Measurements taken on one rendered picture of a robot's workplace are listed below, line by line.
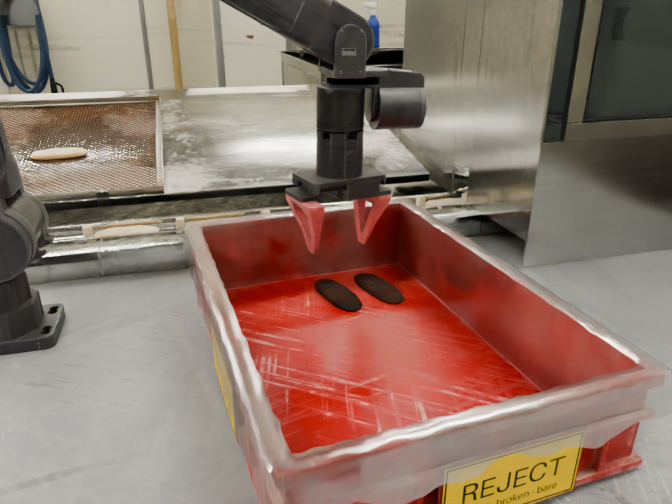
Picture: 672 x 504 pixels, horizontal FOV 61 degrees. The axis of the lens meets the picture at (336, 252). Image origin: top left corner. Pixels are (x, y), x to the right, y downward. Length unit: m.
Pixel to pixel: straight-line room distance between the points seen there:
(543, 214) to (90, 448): 0.66
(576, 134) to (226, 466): 0.63
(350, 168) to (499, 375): 0.29
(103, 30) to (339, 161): 4.02
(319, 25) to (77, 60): 4.07
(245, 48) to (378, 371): 3.84
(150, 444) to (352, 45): 0.45
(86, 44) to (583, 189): 4.08
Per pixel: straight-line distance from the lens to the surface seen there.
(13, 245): 0.68
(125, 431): 0.59
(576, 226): 0.93
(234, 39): 4.33
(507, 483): 0.47
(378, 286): 0.78
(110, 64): 4.64
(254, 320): 0.72
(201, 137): 1.27
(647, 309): 0.85
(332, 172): 0.68
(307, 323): 0.71
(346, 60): 0.65
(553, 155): 0.87
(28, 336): 0.75
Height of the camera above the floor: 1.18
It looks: 23 degrees down
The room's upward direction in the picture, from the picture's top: straight up
